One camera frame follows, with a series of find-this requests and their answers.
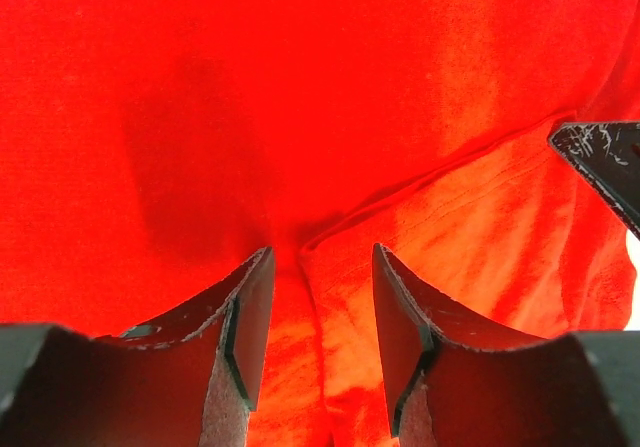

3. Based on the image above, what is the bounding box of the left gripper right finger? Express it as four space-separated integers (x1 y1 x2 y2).
372 243 551 447

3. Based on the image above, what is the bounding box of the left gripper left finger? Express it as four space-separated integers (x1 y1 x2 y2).
109 247 275 446

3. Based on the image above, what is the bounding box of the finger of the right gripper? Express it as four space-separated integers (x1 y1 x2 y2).
548 121 640 236

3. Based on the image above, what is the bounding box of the red t shirt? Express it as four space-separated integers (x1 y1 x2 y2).
1 0 639 446

